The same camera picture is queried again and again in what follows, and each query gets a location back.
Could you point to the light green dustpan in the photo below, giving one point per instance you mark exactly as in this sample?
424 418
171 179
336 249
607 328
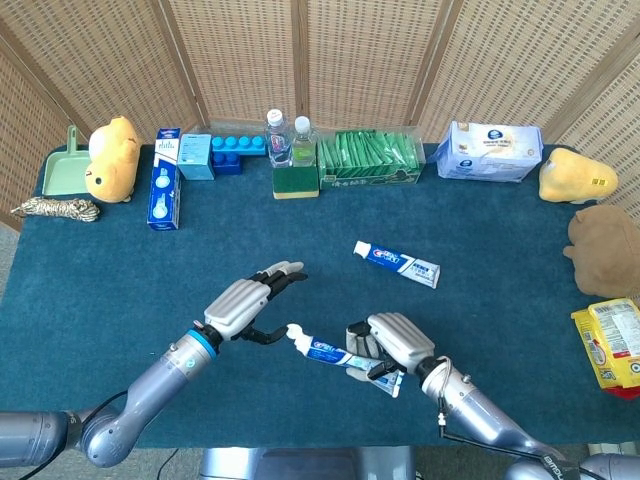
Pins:
62 175

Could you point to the light blue small carton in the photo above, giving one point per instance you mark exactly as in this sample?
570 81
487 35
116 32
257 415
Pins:
196 160

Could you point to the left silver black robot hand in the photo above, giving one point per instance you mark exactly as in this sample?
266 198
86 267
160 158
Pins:
235 307

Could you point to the long light blue building block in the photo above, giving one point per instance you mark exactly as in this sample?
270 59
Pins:
240 147

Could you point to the dark blue building block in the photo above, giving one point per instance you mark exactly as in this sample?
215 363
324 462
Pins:
227 165

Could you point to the green yellow sponge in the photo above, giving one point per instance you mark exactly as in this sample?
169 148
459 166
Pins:
295 180

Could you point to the green tea drink bottle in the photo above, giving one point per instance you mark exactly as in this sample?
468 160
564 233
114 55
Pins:
304 150

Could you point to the woven rattan folding screen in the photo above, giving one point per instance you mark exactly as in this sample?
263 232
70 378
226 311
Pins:
350 50

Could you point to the yellow snack bag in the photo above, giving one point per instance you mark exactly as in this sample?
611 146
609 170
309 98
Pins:
610 340

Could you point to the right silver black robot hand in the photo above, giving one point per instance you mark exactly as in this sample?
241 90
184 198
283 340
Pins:
402 337

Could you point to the brown plush toy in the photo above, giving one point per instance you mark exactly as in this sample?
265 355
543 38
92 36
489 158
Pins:
605 250

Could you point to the yellow plush with tag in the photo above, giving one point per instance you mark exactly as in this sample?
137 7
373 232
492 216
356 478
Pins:
575 175

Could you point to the blue white Crest toothpaste tube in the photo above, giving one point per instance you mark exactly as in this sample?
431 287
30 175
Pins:
330 352
395 259

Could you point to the blue toothpaste carton box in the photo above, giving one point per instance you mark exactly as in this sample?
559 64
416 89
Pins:
164 190

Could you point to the clear bottle with pink label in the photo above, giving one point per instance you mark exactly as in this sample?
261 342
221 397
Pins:
278 145

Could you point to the teal table cloth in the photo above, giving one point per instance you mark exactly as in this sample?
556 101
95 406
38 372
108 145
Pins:
250 235

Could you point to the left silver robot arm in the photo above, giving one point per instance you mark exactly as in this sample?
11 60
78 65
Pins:
155 385

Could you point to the yellow chick plush toy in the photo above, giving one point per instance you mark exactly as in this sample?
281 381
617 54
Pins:
112 170

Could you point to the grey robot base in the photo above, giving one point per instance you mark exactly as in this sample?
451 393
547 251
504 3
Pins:
300 465

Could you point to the white blue tissue pack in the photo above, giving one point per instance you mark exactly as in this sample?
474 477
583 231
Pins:
490 155

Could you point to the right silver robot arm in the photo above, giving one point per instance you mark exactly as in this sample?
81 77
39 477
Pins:
475 405

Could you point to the green tea bag box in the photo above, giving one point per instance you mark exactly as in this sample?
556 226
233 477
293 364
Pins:
370 155

